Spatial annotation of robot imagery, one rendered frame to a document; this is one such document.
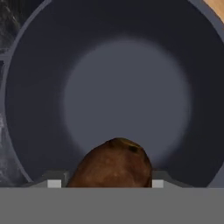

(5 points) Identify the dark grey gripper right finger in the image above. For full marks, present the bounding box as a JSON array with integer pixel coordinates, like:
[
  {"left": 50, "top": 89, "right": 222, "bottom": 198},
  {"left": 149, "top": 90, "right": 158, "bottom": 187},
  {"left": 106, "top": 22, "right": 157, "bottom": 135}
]
[{"left": 150, "top": 169, "right": 193, "bottom": 189}]

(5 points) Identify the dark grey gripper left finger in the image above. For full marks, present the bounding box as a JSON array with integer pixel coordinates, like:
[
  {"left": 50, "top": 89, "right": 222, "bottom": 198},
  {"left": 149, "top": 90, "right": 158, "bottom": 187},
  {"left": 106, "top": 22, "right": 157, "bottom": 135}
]
[{"left": 21, "top": 169, "right": 72, "bottom": 189}]

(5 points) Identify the brown sweet potato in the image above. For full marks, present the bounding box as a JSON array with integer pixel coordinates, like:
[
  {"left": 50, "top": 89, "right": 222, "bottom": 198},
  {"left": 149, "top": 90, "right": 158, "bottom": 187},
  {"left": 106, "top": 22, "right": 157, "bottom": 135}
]
[{"left": 66, "top": 136, "right": 153, "bottom": 189}]

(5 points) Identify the dark grey pot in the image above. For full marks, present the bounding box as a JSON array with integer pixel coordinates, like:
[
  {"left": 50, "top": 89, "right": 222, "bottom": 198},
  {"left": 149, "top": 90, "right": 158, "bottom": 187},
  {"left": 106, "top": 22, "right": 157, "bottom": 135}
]
[{"left": 0, "top": 0, "right": 224, "bottom": 189}]

